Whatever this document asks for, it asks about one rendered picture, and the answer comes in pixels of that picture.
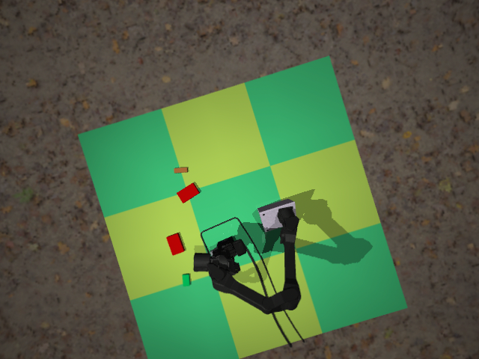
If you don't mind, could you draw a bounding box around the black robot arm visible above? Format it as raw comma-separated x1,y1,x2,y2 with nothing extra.
193,206,301,314

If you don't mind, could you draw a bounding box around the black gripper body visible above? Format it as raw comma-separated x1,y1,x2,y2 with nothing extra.
213,239,246,258

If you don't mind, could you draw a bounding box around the red rectangular block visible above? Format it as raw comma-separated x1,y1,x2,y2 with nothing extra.
166,233,185,255
177,183,200,203

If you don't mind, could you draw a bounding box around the green block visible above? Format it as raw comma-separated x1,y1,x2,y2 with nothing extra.
183,273,190,286

